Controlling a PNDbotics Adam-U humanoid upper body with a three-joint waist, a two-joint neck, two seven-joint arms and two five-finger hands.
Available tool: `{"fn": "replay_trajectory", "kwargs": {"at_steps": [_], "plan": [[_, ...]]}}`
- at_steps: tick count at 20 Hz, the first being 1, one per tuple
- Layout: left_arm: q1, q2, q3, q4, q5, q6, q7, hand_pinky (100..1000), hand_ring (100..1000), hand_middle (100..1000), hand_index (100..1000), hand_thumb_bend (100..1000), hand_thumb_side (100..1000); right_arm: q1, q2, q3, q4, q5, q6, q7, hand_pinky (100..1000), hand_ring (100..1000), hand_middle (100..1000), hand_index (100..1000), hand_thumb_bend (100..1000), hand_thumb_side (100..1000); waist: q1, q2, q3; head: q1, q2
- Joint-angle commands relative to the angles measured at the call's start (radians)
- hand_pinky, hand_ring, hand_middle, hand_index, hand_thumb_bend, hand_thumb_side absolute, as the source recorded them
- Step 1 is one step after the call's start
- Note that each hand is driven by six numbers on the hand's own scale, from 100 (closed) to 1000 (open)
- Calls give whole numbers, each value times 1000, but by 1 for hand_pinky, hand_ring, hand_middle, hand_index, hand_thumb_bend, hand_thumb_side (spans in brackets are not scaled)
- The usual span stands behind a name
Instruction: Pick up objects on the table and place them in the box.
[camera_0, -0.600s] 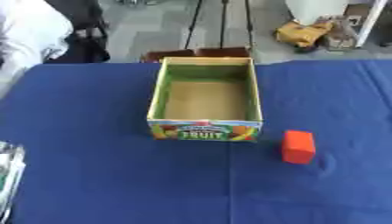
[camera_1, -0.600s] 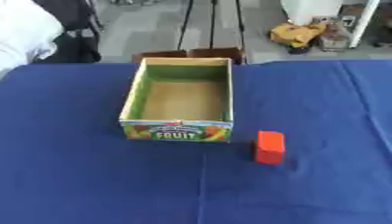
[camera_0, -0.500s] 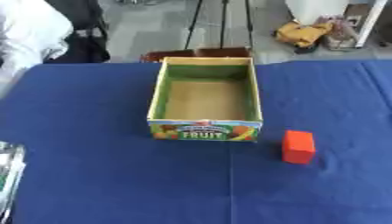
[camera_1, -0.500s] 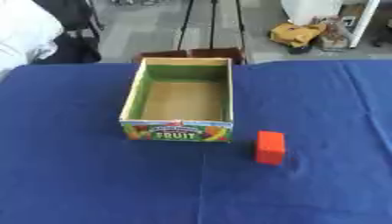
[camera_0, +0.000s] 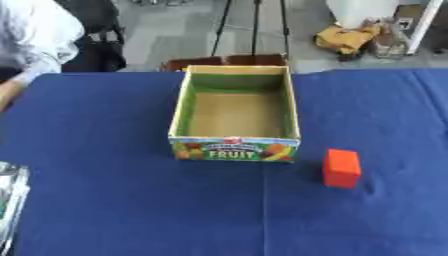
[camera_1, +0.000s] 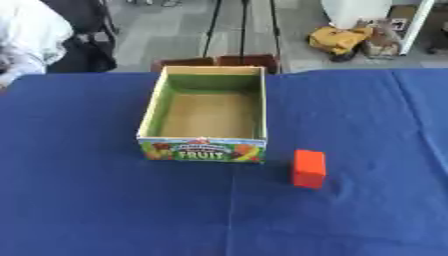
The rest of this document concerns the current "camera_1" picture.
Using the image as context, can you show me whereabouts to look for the brown paper bag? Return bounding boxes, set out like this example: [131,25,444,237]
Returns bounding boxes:
[353,18,405,60]

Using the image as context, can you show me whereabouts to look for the white board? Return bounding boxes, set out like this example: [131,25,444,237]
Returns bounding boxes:
[399,0,438,56]

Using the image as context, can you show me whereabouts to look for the orange rectangular block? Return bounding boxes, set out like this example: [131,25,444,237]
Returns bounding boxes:
[290,149,328,190]

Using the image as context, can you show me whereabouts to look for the person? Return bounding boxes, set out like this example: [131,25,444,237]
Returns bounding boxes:
[0,0,76,89]

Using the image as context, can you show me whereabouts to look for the black tripod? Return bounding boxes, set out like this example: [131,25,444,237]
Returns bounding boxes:
[199,0,284,75]

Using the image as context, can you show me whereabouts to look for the black office chair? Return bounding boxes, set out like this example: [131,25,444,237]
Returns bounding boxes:
[40,0,119,74]

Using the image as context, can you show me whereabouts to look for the yellow bag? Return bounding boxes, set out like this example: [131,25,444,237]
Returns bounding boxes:
[306,25,375,63]

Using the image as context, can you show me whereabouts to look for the brown wooden chair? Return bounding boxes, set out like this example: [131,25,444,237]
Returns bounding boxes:
[150,54,280,75]

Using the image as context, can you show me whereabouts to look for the open cardboard box green inside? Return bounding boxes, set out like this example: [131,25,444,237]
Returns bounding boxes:
[134,65,270,164]

